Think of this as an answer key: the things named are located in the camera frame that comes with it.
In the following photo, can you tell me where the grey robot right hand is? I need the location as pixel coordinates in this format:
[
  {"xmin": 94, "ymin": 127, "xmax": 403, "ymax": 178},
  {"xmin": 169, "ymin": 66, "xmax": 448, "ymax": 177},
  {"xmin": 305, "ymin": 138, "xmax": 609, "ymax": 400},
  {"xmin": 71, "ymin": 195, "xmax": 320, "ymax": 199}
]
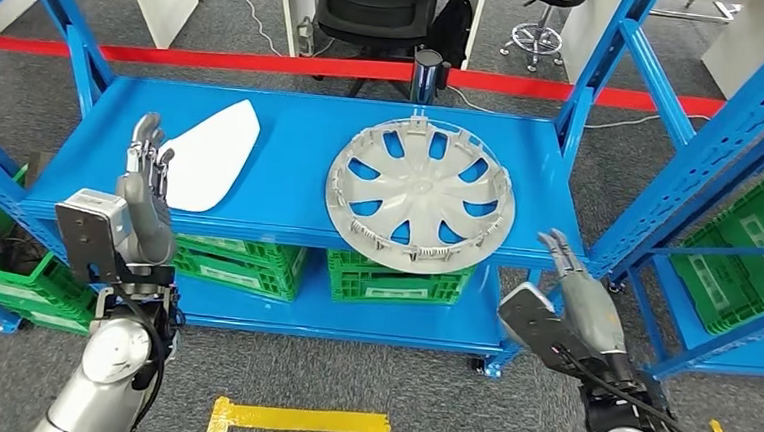
[{"xmin": 529, "ymin": 228, "xmax": 635, "ymax": 367}]

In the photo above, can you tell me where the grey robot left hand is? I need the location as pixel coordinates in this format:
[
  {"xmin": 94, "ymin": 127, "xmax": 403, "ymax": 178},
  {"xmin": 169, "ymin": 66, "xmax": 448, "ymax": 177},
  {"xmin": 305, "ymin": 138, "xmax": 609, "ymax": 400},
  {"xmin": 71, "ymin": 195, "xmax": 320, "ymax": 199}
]
[{"xmin": 111, "ymin": 110, "xmax": 185, "ymax": 268}]

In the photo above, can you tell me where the silver plastic wheel hubcap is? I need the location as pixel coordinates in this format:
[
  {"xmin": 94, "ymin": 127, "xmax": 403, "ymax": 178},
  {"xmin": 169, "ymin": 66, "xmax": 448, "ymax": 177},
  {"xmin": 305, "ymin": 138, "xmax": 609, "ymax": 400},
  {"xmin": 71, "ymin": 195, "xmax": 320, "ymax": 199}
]
[{"xmin": 320, "ymin": 105, "xmax": 522, "ymax": 281}]

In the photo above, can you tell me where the white curved plastic panel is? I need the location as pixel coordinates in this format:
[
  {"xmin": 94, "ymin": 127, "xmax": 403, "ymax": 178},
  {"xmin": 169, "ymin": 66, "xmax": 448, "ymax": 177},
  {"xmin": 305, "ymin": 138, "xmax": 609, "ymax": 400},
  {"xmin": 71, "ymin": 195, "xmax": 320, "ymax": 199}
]
[{"xmin": 155, "ymin": 93, "xmax": 264, "ymax": 217}]

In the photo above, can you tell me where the folded green plastic crate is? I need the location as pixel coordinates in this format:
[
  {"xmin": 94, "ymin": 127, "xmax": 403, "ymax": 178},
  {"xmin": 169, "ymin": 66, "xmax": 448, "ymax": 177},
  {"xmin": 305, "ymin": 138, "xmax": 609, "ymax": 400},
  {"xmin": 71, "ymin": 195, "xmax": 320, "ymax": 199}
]
[
  {"xmin": 172, "ymin": 233, "xmax": 308, "ymax": 274},
  {"xmin": 171, "ymin": 249, "xmax": 302, "ymax": 304},
  {"xmin": 329, "ymin": 274, "xmax": 469, "ymax": 312},
  {"xmin": 324, "ymin": 247, "xmax": 477, "ymax": 293}
]

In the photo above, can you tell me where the red barrier belt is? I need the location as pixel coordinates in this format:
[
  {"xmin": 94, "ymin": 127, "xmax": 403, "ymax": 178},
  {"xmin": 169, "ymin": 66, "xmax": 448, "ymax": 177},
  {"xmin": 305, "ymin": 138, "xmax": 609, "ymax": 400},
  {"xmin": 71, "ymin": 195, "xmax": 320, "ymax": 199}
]
[{"xmin": 0, "ymin": 34, "xmax": 764, "ymax": 126}]

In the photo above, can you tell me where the grey power strip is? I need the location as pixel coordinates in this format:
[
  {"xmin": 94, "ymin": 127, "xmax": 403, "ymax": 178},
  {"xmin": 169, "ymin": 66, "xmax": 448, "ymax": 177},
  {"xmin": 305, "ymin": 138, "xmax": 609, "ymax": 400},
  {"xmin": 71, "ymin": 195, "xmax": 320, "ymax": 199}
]
[{"xmin": 297, "ymin": 17, "xmax": 316, "ymax": 57}]

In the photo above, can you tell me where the black office chair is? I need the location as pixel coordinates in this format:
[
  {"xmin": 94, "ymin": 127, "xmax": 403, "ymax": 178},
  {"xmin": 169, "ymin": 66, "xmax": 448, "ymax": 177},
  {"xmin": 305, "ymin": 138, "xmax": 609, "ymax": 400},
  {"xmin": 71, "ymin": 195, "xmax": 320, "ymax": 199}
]
[{"xmin": 306, "ymin": 0, "xmax": 439, "ymax": 103}]

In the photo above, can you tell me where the black backpack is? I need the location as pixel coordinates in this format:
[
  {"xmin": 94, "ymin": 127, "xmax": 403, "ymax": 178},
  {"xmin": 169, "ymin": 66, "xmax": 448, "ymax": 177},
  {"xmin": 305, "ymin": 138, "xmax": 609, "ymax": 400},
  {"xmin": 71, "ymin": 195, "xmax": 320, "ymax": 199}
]
[{"xmin": 424, "ymin": 0, "xmax": 476, "ymax": 72}]

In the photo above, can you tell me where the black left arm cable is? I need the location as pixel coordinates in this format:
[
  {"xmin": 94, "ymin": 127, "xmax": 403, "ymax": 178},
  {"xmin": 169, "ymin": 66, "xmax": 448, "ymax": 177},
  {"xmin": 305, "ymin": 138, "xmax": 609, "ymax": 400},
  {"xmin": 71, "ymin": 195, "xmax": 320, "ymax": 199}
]
[{"xmin": 102, "ymin": 283, "xmax": 174, "ymax": 431}]

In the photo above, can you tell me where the white floor cable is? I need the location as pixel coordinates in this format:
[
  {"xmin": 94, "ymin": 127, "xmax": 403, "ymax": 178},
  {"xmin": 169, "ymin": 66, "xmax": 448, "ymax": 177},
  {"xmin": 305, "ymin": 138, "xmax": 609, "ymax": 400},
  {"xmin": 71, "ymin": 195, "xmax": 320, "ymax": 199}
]
[
  {"xmin": 240, "ymin": 0, "xmax": 287, "ymax": 57},
  {"xmin": 447, "ymin": 85, "xmax": 713, "ymax": 138}
]

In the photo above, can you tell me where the dark shiny stanchion post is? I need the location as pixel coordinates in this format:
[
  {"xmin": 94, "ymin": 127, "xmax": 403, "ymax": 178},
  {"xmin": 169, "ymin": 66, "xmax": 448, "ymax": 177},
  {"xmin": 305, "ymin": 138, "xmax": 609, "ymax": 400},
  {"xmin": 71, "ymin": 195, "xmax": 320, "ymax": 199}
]
[{"xmin": 410, "ymin": 47, "xmax": 453, "ymax": 107}]

